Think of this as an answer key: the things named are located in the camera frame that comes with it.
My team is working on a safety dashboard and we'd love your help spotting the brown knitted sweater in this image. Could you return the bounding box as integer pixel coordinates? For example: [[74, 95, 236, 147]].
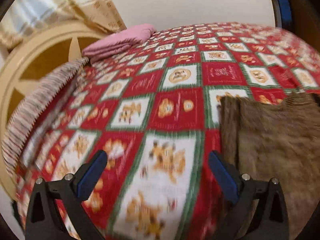
[[220, 93, 319, 239]]

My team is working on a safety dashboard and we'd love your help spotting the striped pillow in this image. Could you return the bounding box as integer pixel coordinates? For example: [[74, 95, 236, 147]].
[[2, 57, 89, 176]]

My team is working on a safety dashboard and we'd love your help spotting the red teddy bear bedspread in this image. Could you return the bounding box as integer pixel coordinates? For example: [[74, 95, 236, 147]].
[[15, 22, 319, 239]]

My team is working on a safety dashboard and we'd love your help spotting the cream round headboard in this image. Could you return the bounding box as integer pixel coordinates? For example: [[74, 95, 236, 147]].
[[0, 21, 106, 201]]

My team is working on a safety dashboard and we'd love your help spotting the pink folded blanket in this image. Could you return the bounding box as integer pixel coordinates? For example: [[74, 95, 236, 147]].
[[81, 23, 156, 63]]

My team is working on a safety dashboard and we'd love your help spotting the beige patterned curtain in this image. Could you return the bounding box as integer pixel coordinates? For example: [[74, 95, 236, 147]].
[[1, 0, 126, 50]]

